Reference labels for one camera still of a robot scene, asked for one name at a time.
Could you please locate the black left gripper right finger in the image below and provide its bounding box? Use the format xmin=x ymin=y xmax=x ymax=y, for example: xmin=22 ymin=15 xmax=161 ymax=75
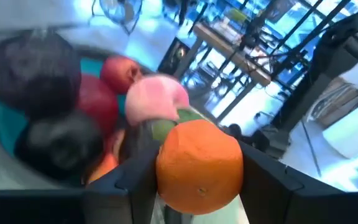
xmin=239 ymin=141 xmax=358 ymax=224

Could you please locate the small black plum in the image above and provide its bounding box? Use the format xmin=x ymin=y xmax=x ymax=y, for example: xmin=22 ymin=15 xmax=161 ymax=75
xmin=14 ymin=110 xmax=106 ymax=182

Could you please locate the orange mandarin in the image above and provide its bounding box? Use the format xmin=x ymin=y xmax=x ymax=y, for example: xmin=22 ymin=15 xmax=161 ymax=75
xmin=155 ymin=119 xmax=245 ymax=216

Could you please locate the pink peach with leaf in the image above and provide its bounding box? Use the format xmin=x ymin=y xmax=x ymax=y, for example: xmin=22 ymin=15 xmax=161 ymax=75
xmin=124 ymin=74 xmax=211 ymax=142

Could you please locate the dark purple round fruit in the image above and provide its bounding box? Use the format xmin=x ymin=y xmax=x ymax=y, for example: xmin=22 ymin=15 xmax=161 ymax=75
xmin=0 ymin=30 xmax=82 ymax=119

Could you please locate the wooden desk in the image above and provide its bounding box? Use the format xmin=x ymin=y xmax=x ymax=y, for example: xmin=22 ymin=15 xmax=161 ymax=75
xmin=193 ymin=23 xmax=272 ymax=87

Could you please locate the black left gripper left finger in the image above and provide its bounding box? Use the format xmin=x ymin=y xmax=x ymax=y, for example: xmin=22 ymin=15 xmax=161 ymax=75
xmin=0 ymin=145 xmax=162 ymax=224

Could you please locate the blue collapsible bowl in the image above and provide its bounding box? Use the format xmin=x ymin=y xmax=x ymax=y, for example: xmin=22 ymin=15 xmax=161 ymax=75
xmin=0 ymin=29 xmax=167 ymax=191

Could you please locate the small red apple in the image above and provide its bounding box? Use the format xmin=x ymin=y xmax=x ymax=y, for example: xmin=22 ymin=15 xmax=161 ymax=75
xmin=99 ymin=55 xmax=143 ymax=95

